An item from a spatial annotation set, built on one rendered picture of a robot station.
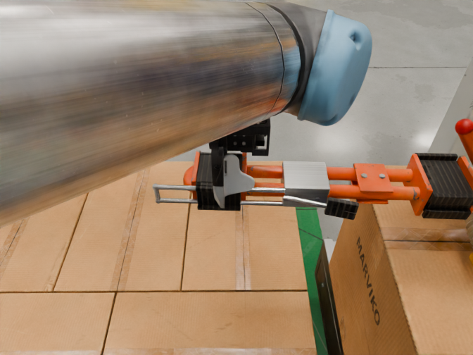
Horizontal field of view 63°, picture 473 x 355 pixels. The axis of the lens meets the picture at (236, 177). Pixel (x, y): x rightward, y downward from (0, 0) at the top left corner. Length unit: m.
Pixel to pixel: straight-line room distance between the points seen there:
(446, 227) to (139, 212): 1.03
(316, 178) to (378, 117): 2.36
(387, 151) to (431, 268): 1.98
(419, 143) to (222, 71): 2.68
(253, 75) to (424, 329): 0.55
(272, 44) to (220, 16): 0.04
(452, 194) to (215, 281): 0.82
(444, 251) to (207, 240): 0.81
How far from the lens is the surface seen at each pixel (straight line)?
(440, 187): 0.66
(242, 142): 0.53
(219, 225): 1.39
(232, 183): 0.55
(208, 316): 1.21
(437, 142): 2.14
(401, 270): 0.72
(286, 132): 2.66
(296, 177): 0.61
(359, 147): 2.65
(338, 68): 0.26
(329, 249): 1.28
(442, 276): 0.74
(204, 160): 0.61
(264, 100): 0.21
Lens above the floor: 1.64
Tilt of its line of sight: 45 degrees down
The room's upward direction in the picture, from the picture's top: straight up
